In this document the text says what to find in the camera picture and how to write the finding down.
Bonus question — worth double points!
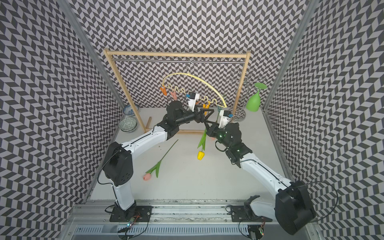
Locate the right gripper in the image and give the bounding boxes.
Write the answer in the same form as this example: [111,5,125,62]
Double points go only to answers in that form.
[204,120,232,149]

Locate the pink clothes peg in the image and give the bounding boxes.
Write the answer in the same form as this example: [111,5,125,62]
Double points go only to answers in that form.
[171,92,178,101]

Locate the metal wire glass stand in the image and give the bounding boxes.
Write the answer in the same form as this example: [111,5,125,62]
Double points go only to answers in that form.
[233,70,267,123]

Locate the green plastic wine glass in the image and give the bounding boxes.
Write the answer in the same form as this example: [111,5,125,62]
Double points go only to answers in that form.
[246,83,268,112]

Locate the yellow tulip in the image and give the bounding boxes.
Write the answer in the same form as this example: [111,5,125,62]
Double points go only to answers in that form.
[197,130,207,161]

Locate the metal rack rod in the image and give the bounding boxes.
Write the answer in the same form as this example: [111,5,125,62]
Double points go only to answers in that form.
[112,59,244,64]

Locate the aluminium front rail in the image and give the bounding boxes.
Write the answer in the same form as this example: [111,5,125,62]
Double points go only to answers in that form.
[59,200,323,240]

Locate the yellow arched peg hanger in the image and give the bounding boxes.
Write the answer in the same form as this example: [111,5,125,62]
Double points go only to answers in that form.
[162,72,228,108]

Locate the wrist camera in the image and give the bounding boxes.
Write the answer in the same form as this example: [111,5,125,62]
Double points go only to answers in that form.
[218,110,233,129]
[186,92,200,112]

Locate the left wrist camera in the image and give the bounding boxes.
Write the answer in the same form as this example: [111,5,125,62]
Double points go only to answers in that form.
[186,92,200,112]

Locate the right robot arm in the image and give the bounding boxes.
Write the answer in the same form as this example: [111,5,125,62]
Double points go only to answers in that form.
[205,121,317,235]

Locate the blue patterned bowl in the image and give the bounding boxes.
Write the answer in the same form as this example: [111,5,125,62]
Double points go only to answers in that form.
[123,105,136,117]

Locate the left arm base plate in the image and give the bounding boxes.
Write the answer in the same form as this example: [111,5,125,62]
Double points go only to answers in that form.
[110,205,153,223]

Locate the wooden clothes rack frame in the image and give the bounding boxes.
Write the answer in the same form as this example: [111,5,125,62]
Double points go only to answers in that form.
[103,49,251,134]

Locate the yellow orange clothes peg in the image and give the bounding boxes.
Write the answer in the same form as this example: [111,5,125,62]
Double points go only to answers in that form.
[203,103,211,116]

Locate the green patterned bowl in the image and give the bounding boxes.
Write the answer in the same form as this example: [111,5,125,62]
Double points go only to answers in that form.
[119,117,138,133]

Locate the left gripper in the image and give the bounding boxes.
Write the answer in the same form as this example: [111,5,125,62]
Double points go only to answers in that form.
[175,104,214,126]

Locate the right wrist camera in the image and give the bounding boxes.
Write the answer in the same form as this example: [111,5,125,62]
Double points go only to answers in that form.
[218,110,233,129]

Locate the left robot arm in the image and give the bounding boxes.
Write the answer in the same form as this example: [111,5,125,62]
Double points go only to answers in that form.
[102,101,214,211]

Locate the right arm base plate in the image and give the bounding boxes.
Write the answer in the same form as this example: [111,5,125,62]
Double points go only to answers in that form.
[225,205,272,223]

